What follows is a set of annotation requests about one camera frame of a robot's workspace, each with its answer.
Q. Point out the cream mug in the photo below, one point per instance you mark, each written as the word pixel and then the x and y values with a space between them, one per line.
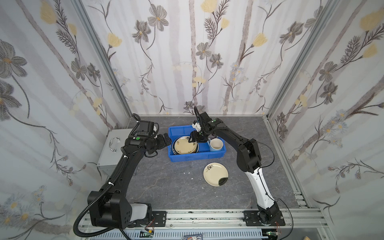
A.
pixel 215 144

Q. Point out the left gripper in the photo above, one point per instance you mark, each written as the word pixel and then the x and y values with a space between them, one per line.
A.
pixel 163 141

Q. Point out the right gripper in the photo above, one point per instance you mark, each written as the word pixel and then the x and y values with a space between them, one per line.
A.
pixel 197 132

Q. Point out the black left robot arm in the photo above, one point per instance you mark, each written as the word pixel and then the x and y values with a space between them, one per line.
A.
pixel 109 207

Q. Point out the silver aluminium case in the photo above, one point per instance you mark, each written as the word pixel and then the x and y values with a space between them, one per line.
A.
pixel 111 153

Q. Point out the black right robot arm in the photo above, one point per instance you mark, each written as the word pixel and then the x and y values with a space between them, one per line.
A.
pixel 249 161

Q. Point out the cream plate with ink flowers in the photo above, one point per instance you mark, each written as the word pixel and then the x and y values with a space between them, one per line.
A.
pixel 215 174

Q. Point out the aluminium mounting rail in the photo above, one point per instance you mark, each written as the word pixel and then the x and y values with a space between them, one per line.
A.
pixel 237 224

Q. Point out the blue plastic bin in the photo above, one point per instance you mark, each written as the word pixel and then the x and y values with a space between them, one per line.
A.
pixel 203 150

